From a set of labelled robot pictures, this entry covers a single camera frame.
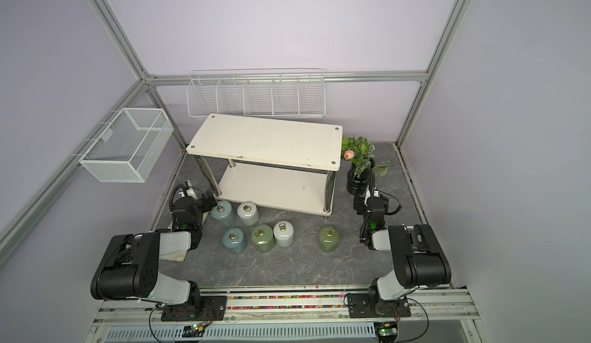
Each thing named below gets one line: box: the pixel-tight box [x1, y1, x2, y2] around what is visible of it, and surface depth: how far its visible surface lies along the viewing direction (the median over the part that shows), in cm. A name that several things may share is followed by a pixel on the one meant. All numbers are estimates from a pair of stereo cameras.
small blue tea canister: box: [222, 227, 248, 254], surface depth 83 cm
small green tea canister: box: [318, 225, 341, 254], surface depth 84 cm
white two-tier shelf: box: [186, 113, 344, 217], surface depth 81 cm
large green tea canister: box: [250, 223, 276, 254], surface depth 83 cm
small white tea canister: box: [237, 200, 260, 227], surface depth 91 cm
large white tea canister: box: [273, 220, 294, 248], surface depth 84 cm
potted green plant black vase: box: [340, 136, 395, 197], surface depth 86 cm
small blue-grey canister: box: [210, 199, 237, 228], surface depth 89 cm
